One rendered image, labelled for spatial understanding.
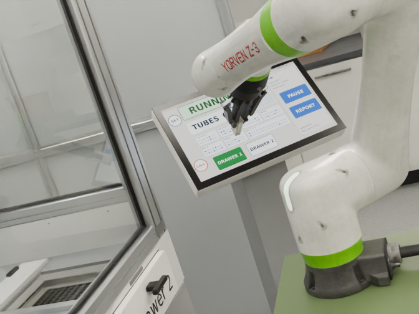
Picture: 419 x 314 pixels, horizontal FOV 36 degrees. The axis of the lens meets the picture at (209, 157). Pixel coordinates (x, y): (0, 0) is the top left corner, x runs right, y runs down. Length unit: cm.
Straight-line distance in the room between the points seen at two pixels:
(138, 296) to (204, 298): 162
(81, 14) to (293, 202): 66
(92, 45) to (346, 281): 77
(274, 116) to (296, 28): 98
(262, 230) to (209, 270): 93
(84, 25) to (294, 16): 65
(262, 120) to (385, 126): 78
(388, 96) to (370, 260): 31
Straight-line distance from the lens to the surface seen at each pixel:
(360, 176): 127
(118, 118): 156
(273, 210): 209
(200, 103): 200
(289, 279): 142
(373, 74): 122
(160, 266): 157
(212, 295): 304
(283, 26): 107
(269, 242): 210
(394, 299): 126
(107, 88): 155
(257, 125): 198
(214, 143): 193
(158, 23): 269
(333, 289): 130
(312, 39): 105
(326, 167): 125
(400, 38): 117
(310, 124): 202
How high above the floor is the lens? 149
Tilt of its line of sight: 14 degrees down
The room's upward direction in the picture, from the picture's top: 18 degrees counter-clockwise
